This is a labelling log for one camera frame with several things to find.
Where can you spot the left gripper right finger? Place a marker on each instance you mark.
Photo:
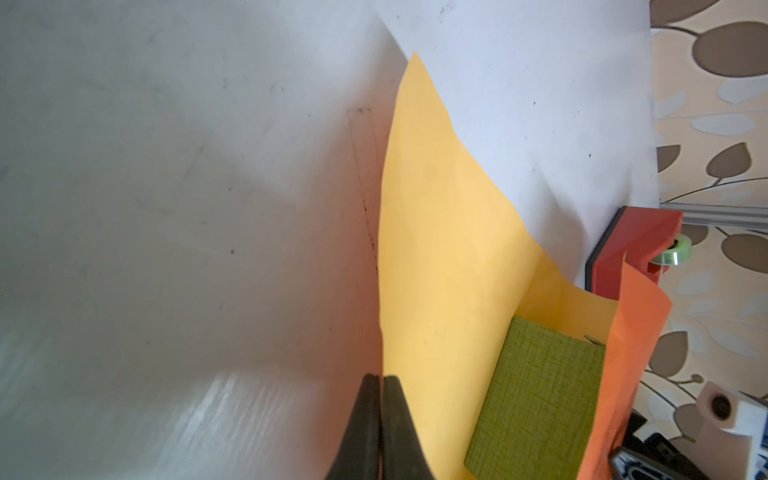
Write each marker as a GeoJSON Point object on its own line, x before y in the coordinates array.
{"type": "Point", "coordinates": [401, 452]}

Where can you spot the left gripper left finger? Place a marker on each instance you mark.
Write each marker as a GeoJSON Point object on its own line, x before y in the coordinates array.
{"type": "Point", "coordinates": [358, 454]}

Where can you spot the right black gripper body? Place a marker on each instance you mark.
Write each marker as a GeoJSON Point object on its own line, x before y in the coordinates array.
{"type": "Point", "coordinates": [654, 458]}

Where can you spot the green gift box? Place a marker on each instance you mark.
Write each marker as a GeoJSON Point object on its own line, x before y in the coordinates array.
{"type": "Point", "coordinates": [539, 410]}

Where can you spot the red tape dispenser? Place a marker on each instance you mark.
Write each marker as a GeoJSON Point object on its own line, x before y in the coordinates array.
{"type": "Point", "coordinates": [647, 239]}

